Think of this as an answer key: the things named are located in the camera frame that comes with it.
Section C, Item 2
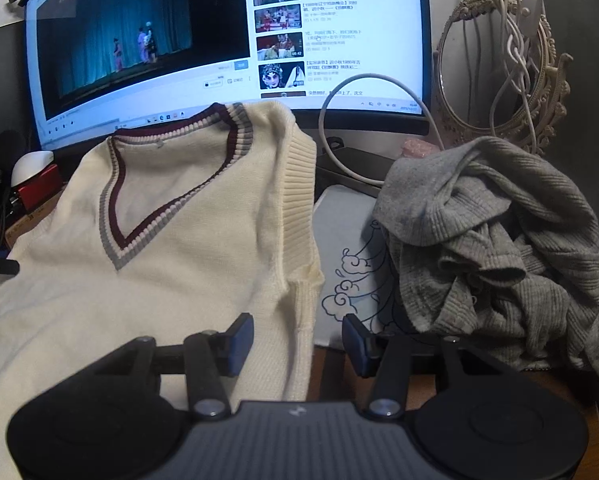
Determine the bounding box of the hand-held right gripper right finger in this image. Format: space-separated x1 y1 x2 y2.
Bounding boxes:
342 313 501 422

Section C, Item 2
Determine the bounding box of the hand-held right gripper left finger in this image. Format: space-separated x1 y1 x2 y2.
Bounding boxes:
94 312 255 422

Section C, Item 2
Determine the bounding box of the cream ornate round mirror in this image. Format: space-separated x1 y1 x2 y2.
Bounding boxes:
433 0 573 159

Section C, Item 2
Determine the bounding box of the cream knit vest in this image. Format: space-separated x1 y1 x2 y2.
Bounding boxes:
0 101 326 463

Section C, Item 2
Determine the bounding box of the red box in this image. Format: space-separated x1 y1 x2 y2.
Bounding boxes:
16 164 63 212

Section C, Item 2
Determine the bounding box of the grey ribbed garment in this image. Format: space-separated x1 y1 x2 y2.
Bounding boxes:
372 135 599 391

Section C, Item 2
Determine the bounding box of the curved computer monitor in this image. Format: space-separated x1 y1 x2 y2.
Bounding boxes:
24 0 431 154

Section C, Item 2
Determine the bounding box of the white dome lamp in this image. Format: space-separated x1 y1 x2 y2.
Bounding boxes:
10 150 58 187

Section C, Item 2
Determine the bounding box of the white looped cable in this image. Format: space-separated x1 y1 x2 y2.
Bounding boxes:
318 73 446 187

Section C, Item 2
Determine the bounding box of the black microphone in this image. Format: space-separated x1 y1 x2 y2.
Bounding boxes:
0 130 26 252

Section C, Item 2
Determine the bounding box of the white printed mouse pad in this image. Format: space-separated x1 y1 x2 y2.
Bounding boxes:
311 183 421 352

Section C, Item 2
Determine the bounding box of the cardboard box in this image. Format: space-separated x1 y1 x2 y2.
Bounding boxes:
3 191 66 252

